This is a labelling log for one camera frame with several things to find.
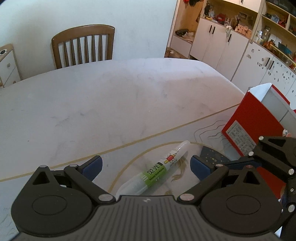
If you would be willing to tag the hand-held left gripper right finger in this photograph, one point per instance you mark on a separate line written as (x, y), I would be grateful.
(200, 168)

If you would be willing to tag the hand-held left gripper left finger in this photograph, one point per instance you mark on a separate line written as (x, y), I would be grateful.
(92, 168)

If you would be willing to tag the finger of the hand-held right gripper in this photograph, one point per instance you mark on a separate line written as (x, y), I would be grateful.
(279, 148)
(268, 162)

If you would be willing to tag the red cardboard box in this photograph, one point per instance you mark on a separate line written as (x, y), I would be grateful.
(254, 115)

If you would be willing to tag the white green glue tube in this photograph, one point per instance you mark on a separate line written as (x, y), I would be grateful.
(152, 172)

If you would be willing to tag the dark blue speckled fan mat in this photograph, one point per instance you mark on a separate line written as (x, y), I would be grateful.
(215, 155)

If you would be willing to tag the white curved stickered cabinet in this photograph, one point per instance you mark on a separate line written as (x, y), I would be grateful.
(259, 69)

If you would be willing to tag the wooden open shelf unit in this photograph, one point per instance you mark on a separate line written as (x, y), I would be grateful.
(277, 27)

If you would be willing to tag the white lower cabinet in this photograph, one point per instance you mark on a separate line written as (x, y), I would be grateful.
(215, 46)

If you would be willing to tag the white side cabinet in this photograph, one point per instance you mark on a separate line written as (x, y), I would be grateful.
(9, 69)

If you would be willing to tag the black bag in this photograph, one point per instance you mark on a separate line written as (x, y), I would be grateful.
(182, 32)

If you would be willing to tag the brown wooden chair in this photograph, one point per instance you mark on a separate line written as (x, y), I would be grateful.
(83, 31)

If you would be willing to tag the dark hanging bag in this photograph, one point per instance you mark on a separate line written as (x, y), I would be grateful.
(195, 2)

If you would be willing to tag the white upper wall cabinet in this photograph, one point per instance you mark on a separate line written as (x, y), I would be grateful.
(245, 4)

